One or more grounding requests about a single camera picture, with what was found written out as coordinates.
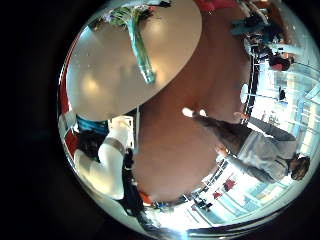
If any bouquet with teal stems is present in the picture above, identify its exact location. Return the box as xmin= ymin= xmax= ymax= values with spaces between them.
xmin=99 ymin=0 xmax=173 ymax=86

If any seated person in red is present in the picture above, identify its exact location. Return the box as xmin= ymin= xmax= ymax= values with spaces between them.
xmin=266 ymin=53 xmax=296 ymax=73

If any red chair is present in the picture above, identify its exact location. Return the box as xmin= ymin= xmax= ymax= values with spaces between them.
xmin=194 ymin=0 xmax=239 ymax=13

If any black metal stand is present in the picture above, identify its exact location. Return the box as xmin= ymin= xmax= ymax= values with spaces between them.
xmin=243 ymin=53 xmax=261 ymax=116

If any orange red furniture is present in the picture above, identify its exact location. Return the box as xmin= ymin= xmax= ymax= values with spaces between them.
xmin=58 ymin=39 xmax=81 ymax=158

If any person in grey hoodie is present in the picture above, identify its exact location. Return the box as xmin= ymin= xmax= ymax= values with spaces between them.
xmin=181 ymin=106 xmax=312 ymax=184

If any teal box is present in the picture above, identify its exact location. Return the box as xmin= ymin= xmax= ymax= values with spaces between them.
xmin=75 ymin=114 xmax=109 ymax=134

